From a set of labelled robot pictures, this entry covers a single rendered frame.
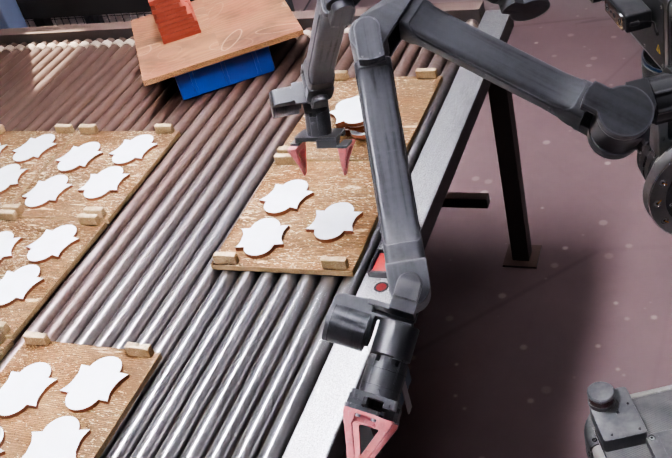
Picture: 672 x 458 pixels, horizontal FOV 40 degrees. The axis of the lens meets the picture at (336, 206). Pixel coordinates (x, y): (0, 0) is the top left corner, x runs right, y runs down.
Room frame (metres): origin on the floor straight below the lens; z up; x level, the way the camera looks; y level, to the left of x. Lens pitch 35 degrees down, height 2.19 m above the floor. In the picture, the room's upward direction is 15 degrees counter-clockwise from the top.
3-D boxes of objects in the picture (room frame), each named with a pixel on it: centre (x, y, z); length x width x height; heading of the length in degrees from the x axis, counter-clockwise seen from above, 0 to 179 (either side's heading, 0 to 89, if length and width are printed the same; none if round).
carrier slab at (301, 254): (1.81, 0.06, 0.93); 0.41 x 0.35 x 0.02; 152
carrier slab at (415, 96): (2.18, -0.13, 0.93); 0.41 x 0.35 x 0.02; 151
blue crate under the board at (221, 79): (2.75, 0.23, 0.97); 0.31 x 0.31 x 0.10; 6
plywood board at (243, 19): (2.82, 0.23, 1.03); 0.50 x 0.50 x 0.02; 6
